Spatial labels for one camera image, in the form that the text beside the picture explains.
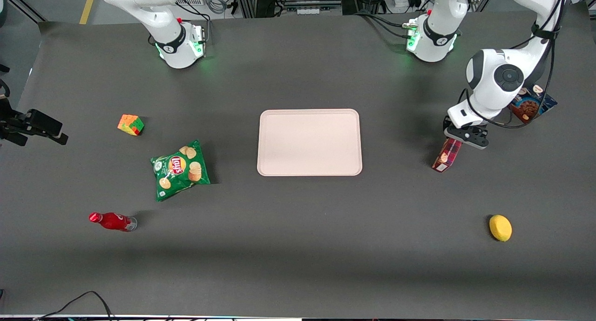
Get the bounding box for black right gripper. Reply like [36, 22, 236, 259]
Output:
[0, 97, 69, 147]

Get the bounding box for red plaid cookie box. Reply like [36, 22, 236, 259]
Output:
[432, 137, 464, 173]

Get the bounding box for blue chocolate cookie box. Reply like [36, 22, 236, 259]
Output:
[509, 83, 558, 123]

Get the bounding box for beige plastic tray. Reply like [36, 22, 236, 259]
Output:
[257, 109, 363, 177]

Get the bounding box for yellow lemon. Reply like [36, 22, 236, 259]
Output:
[489, 214, 513, 242]

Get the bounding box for multicoloured puzzle cube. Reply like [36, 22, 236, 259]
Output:
[117, 114, 145, 137]

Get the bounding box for red soda bottle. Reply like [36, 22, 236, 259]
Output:
[88, 212, 138, 232]

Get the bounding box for green chips bag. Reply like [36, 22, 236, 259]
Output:
[150, 139, 211, 202]

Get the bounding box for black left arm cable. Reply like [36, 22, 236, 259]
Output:
[459, 0, 569, 130]

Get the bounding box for black left base cables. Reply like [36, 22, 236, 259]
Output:
[353, 10, 416, 40]

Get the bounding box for black base cables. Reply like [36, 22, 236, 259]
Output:
[353, 10, 416, 40]
[176, 0, 213, 48]

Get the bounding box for thin black table cable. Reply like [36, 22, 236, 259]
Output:
[34, 291, 115, 321]

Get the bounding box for black right base cables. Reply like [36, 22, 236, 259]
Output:
[176, 0, 213, 48]

